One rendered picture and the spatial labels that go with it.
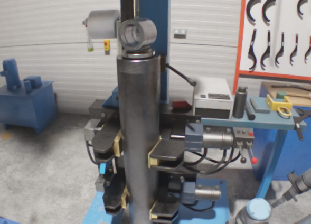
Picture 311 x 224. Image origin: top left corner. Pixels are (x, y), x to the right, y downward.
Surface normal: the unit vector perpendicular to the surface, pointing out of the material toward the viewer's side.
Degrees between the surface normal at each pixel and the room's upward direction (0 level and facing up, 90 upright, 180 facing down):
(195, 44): 90
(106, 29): 109
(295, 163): 90
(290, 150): 90
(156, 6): 90
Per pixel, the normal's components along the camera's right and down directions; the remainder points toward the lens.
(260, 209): 0.00, -0.70
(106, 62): -0.15, 0.43
